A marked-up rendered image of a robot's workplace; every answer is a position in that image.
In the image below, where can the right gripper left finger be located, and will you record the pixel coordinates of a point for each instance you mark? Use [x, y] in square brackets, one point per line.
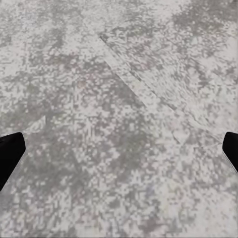
[12, 147]

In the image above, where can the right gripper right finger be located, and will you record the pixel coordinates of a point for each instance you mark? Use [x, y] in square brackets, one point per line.
[230, 148]

